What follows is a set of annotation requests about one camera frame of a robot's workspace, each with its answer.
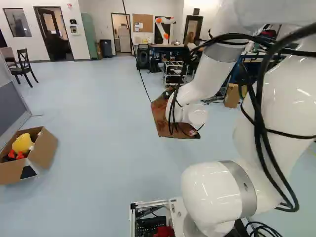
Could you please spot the yellow plush toy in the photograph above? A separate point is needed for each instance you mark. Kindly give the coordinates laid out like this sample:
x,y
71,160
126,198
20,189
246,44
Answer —
x,y
22,144

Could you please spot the small closed cardboard box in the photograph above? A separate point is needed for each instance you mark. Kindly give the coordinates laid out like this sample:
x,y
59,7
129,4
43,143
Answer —
x,y
232,96

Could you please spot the open cardboard box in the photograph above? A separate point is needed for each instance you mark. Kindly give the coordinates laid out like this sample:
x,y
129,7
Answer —
x,y
42,153

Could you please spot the black equipment case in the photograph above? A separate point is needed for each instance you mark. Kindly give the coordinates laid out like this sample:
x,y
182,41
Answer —
x,y
172,71

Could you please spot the person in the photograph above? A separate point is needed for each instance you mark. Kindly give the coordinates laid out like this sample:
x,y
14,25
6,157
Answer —
x,y
190,42

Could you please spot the black trash bin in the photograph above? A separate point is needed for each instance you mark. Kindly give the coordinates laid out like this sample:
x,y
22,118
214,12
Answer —
x,y
106,49

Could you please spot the white orange robot arm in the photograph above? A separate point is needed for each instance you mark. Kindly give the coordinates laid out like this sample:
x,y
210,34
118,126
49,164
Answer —
x,y
163,30

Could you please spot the blue work table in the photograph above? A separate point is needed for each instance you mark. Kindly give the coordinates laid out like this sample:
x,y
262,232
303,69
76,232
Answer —
x,y
165,50

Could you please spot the black wooden chair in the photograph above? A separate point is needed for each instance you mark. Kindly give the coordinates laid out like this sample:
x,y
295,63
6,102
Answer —
x,y
24,64

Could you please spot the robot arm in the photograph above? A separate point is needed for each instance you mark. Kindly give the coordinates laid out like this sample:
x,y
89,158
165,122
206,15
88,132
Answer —
x,y
217,74

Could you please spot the grey office partition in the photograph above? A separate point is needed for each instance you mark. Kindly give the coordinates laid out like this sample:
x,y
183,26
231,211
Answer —
x,y
10,103

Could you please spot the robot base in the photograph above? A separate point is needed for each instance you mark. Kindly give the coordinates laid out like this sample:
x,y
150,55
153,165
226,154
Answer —
x,y
148,219

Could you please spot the black floor appliance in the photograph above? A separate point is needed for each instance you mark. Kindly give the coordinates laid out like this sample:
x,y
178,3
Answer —
x,y
142,56

